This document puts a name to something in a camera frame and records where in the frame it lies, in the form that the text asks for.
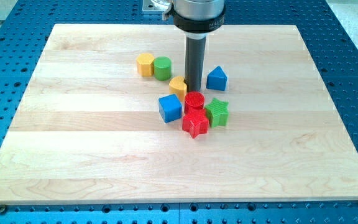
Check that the light wooden board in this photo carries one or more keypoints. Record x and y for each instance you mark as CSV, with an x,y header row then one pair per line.
x,y
88,130

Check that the yellow half-round block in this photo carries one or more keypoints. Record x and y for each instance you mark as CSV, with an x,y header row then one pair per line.
x,y
178,87

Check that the yellow hexagon block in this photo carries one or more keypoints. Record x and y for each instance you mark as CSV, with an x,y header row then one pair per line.
x,y
145,64

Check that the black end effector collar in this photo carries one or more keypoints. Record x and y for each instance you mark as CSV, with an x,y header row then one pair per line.
x,y
193,26

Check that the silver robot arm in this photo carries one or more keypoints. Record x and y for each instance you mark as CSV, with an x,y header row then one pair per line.
x,y
196,18

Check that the blue triangle block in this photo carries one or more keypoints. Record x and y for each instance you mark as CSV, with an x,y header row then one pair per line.
x,y
217,79

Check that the red cylinder block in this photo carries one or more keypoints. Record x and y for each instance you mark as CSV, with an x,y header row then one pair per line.
x,y
194,100

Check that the blue cube block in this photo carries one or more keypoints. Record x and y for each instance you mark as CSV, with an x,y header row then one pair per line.
x,y
169,108

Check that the red star block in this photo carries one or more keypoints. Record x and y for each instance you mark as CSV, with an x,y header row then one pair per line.
x,y
195,123

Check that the green star block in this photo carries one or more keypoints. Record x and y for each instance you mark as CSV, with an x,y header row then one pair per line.
x,y
217,112

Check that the green cylinder block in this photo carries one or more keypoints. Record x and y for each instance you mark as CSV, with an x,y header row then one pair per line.
x,y
162,68

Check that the silver mounting bracket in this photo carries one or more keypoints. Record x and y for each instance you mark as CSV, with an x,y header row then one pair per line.
x,y
154,6

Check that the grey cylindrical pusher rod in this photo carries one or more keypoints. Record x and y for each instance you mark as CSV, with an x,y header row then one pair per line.
x,y
194,58

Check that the left front board screw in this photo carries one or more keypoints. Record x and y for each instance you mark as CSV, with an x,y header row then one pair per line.
x,y
3,209

